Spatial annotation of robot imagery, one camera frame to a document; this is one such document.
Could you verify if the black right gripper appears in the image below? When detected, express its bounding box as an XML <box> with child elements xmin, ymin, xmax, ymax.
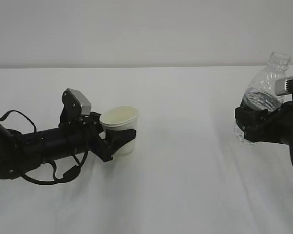
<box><xmin>234</xmin><ymin>101</ymin><xmax>293</xmax><ymax>144</ymax></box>

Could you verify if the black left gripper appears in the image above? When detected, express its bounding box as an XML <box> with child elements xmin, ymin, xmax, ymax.
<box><xmin>61</xmin><ymin>112</ymin><xmax>137</xmax><ymax>162</ymax></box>

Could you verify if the white paper cup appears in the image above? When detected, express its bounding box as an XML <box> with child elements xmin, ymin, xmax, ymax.
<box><xmin>99</xmin><ymin>105</ymin><xmax>140</xmax><ymax>155</ymax></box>

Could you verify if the clear water bottle green label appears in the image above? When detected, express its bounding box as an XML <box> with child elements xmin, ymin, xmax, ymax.
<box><xmin>240</xmin><ymin>52</ymin><xmax>291</xmax><ymax>144</ymax></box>

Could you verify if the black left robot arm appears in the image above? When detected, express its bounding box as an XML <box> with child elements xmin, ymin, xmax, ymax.
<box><xmin>0</xmin><ymin>110</ymin><xmax>136</xmax><ymax>185</ymax></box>

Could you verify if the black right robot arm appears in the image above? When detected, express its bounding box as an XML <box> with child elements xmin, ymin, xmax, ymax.
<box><xmin>235</xmin><ymin>101</ymin><xmax>293</xmax><ymax>145</ymax></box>

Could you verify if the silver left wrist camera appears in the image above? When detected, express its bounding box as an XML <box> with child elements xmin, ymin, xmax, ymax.
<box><xmin>60</xmin><ymin>88</ymin><xmax>91</xmax><ymax>123</ymax></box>

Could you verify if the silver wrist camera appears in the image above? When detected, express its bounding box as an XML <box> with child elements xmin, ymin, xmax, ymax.
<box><xmin>60</xmin><ymin>88</ymin><xmax>91</xmax><ymax>123</ymax></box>
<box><xmin>274</xmin><ymin>76</ymin><xmax>293</xmax><ymax>96</ymax></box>

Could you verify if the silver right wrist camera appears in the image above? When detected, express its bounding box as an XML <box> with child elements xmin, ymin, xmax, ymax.
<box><xmin>274</xmin><ymin>76</ymin><xmax>293</xmax><ymax>96</ymax></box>

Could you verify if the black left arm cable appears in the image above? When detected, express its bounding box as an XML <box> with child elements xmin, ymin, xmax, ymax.
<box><xmin>0</xmin><ymin>110</ymin><xmax>90</xmax><ymax>186</ymax></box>

